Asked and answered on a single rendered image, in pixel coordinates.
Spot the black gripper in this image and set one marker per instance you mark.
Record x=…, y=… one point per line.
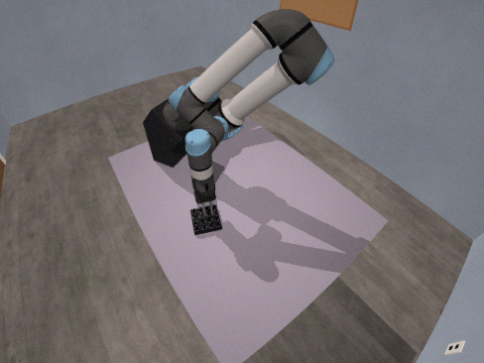
x=205, y=187

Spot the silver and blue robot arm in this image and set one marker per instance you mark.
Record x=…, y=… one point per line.
x=305, y=58

